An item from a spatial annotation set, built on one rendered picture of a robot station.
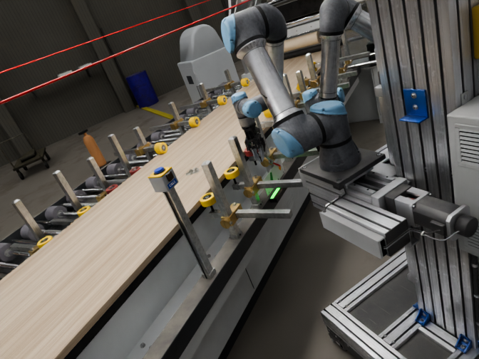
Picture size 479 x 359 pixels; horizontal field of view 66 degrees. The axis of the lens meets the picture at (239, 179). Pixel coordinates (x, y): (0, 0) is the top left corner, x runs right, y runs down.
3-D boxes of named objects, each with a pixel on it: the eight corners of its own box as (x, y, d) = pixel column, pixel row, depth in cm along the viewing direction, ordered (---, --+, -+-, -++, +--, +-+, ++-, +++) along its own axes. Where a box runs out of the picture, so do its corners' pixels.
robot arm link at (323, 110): (358, 134, 127) (351, 97, 121) (326, 149, 124) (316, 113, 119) (338, 127, 138) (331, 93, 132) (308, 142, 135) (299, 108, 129)
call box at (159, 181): (179, 183, 140) (172, 166, 137) (169, 194, 135) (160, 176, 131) (166, 184, 144) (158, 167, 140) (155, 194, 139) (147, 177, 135)
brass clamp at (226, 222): (244, 211, 178) (241, 203, 176) (232, 229, 168) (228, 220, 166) (234, 211, 182) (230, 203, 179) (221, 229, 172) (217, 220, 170)
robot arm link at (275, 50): (279, -12, 130) (278, 90, 171) (251, -2, 128) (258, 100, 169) (296, 3, 124) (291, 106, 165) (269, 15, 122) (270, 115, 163)
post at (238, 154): (265, 214, 198) (236, 134, 178) (262, 218, 195) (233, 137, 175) (259, 214, 200) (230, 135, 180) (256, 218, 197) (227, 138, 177)
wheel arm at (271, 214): (294, 216, 161) (291, 207, 159) (291, 220, 158) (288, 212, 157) (214, 215, 185) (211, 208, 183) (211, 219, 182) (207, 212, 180)
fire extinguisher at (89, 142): (95, 174, 593) (73, 136, 564) (93, 169, 618) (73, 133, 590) (113, 165, 602) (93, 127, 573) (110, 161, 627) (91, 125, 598)
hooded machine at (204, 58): (232, 101, 716) (203, 22, 653) (249, 103, 658) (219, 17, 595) (197, 117, 691) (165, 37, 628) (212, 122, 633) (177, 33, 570)
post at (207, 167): (245, 243, 180) (210, 159, 160) (241, 248, 177) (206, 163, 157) (239, 243, 182) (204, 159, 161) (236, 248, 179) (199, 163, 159)
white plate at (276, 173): (285, 172, 219) (280, 157, 215) (268, 196, 200) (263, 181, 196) (284, 172, 219) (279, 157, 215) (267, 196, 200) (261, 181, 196)
